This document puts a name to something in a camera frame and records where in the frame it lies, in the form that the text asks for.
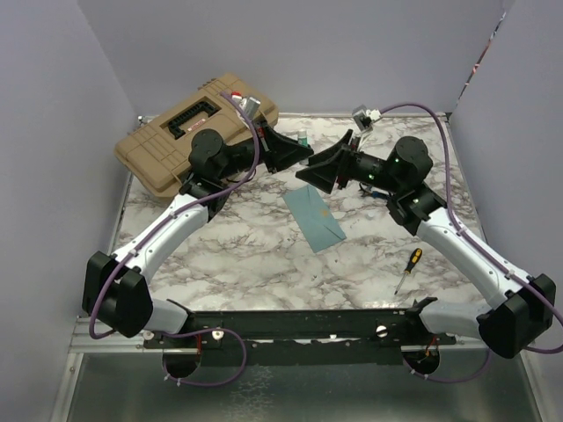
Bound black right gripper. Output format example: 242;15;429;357
296;129;404;194

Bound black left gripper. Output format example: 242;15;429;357
216;117;312;180

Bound green white glue stick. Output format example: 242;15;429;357
297;129;309;147

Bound light blue envelope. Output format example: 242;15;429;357
282;185;347;253

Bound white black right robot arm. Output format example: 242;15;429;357
296;133;556;359

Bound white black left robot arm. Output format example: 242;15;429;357
83;123;313;347

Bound tan plastic toolbox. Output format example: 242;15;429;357
114;73;279;201

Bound yellow black screwdriver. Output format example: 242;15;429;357
394;248;423;295

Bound blue handled cutting pliers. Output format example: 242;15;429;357
360;186;389;200

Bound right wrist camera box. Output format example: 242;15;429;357
352;105;382;133

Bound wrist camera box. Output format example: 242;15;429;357
352;105;382;133
230;91;261;120

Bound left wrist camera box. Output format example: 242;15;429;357
230;91;261;120

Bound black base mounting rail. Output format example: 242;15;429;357
143;304;456;366

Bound aluminium frame rail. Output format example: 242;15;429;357
48;314;146;422

